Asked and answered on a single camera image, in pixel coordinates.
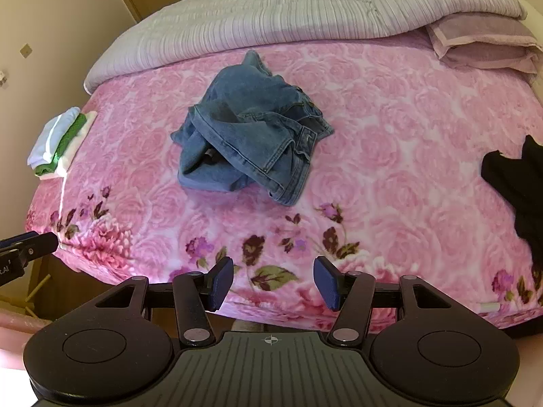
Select purple pillow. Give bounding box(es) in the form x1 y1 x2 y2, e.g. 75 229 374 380
426 13 542 84

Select black garment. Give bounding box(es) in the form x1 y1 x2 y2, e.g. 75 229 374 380
481 135 542 264

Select white blanket label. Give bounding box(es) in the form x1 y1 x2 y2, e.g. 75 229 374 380
480 302 501 312

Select wall power socket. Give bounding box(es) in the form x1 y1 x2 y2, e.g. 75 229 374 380
19 44 32 58

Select yellow wooden stand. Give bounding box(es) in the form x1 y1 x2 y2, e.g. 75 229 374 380
24 274 52 319

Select pink floral blanket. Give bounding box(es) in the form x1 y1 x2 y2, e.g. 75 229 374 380
26 32 542 330

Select blue denim jeans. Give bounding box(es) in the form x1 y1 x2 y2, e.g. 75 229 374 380
171 51 334 206

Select folded white green clothes stack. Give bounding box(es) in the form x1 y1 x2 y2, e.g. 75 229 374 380
27 106 97 179

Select grey striped quilt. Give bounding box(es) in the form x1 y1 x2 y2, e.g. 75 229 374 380
84 0 526 94

